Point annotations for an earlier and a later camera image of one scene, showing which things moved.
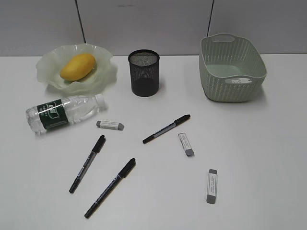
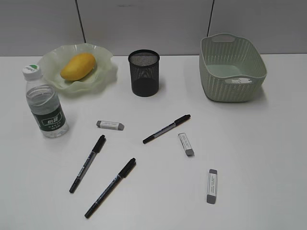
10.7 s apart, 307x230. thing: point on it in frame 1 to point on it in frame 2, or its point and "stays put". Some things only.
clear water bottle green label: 60,112 to 44,101
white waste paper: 238,80 stays put
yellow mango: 77,66 stays put
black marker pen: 183,118 stays put
